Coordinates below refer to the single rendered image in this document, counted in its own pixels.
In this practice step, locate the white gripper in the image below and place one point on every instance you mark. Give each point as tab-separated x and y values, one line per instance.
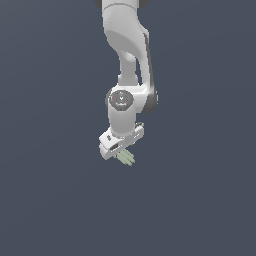
117	142

